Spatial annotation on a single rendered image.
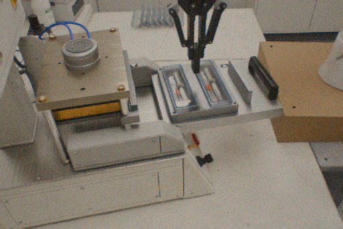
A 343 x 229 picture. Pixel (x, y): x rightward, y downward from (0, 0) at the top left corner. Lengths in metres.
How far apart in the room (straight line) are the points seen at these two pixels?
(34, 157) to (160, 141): 0.30
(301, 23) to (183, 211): 2.46
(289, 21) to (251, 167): 2.21
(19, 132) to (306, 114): 0.77
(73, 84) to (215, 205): 0.47
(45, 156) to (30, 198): 0.10
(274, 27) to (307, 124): 2.08
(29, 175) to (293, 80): 0.81
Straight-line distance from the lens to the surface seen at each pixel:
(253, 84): 0.90
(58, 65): 0.76
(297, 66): 1.18
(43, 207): 0.85
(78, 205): 0.84
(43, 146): 0.83
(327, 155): 1.07
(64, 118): 0.72
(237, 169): 0.96
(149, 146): 0.71
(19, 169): 0.81
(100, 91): 0.65
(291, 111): 1.00
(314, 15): 3.10
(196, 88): 0.82
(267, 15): 2.97
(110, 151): 0.71
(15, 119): 0.81
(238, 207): 0.89
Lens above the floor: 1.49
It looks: 42 degrees down
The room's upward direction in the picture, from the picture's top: 3 degrees counter-clockwise
